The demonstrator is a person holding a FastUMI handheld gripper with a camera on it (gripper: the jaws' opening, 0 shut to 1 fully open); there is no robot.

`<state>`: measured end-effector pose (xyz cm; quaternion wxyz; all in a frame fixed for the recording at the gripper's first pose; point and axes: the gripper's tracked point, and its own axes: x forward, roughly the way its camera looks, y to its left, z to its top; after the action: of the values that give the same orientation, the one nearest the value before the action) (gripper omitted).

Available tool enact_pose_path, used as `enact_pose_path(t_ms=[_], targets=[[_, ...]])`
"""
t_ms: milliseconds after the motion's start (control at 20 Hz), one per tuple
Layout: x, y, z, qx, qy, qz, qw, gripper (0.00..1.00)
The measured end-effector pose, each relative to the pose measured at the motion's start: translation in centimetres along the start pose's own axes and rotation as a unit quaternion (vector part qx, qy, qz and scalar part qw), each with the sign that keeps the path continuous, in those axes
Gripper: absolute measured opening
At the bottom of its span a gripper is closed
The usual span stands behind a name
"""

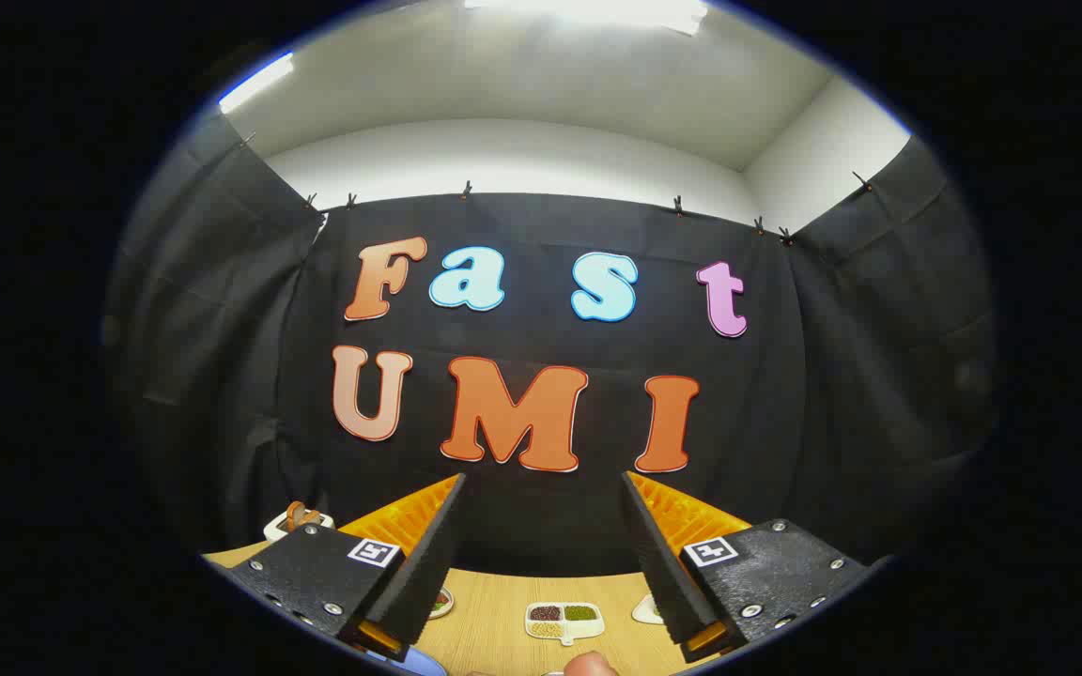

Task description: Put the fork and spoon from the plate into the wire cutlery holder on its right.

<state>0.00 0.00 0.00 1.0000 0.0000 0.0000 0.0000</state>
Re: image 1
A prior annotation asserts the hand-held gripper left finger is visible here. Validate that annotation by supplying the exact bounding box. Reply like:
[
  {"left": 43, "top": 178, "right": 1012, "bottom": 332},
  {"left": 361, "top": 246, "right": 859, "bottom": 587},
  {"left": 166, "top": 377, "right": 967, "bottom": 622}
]
[{"left": 222, "top": 472, "right": 467, "bottom": 663}]

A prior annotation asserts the ceiling light panel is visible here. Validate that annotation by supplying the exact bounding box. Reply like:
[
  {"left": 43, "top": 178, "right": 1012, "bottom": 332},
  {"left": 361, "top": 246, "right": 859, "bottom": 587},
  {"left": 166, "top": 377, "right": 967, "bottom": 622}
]
[
  {"left": 464, "top": 0, "right": 709, "bottom": 37},
  {"left": 218, "top": 52, "right": 296, "bottom": 115}
]

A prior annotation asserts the white toaster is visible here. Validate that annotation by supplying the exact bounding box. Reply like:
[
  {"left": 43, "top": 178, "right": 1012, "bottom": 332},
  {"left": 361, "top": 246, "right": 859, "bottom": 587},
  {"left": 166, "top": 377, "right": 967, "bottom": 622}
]
[{"left": 264, "top": 512, "right": 335, "bottom": 544}]

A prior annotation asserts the white divided dish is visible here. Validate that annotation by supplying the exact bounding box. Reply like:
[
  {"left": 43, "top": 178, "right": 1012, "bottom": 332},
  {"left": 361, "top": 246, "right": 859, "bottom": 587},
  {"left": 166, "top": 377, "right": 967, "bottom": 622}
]
[{"left": 525, "top": 602, "right": 606, "bottom": 647}]

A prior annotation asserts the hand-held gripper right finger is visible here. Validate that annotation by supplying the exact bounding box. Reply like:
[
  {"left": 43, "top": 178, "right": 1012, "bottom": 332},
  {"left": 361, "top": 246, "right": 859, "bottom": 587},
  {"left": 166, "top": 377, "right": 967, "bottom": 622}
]
[{"left": 621, "top": 471, "right": 871, "bottom": 664}]

